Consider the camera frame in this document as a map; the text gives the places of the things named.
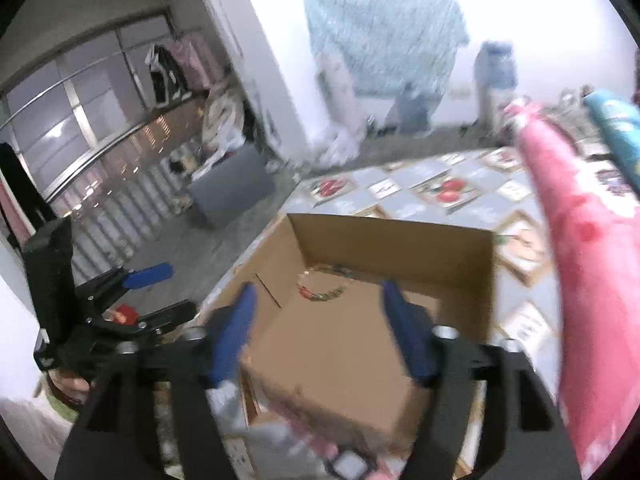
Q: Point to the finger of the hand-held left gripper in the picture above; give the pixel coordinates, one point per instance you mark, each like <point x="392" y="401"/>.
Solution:
<point x="165" y="317"/>
<point x="147" y="275"/>

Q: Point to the pink hanging garment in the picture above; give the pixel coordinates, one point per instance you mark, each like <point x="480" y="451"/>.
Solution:
<point x="192" y="57"/>

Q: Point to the pile of light clothes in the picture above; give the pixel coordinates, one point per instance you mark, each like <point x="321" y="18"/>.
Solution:
<point x="220" y="110"/>

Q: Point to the pale hanging garment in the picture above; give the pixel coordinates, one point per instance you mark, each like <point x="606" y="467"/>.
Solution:
<point x="337" y="90"/>

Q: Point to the pink quilt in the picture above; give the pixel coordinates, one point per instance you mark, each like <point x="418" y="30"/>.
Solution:
<point x="590" y="260"/>

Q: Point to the water dispenser with blue jug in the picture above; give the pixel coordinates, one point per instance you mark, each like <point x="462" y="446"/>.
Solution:
<point x="492" y="85"/>

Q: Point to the green white fuzzy cloth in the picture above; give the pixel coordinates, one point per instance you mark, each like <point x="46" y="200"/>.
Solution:
<point x="62" y="405"/>

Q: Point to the metal railing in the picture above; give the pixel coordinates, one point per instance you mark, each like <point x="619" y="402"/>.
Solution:
<point x="125" y="195"/>

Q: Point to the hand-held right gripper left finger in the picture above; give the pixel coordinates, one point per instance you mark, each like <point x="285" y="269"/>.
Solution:
<point x="235" y="330"/>

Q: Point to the black and white jacket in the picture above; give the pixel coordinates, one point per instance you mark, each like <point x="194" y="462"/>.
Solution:
<point x="167" y="75"/>

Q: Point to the grey box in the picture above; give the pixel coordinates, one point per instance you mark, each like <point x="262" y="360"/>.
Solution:
<point x="232" y="185"/>

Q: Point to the patterned fruit print tablecloth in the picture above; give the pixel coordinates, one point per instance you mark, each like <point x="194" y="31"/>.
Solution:
<point x="400" y="210"/>

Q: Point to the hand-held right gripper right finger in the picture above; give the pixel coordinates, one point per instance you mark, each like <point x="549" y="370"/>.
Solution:
<point x="407" y="335"/>

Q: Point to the small red object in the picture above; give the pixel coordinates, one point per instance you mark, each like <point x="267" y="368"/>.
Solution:
<point x="122" y="315"/>

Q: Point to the teal floral hanging cloth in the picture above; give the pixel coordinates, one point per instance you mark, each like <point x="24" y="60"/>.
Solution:
<point x="385" y="30"/>

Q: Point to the brown cardboard box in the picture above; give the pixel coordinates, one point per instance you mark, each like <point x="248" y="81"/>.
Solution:
<point x="340" y="350"/>

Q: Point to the teal pillow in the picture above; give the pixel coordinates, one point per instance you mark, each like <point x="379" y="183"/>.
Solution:
<point x="617" y="125"/>

